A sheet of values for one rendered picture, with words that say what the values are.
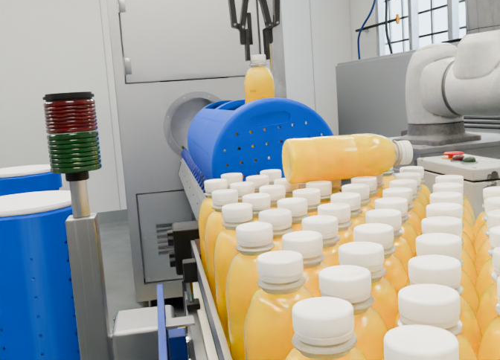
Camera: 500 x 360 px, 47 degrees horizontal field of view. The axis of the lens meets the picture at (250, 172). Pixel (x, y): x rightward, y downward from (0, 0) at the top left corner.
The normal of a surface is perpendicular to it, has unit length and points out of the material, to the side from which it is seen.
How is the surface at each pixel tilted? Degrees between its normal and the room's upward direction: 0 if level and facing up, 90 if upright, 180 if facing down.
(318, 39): 90
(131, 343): 90
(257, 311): 65
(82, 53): 90
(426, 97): 94
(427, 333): 0
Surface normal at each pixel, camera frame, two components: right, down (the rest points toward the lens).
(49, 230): 0.64, 0.06
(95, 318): 0.17, 0.11
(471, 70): -0.86, 0.15
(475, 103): -0.71, 0.61
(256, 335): -0.74, -0.04
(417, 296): -0.07, -0.99
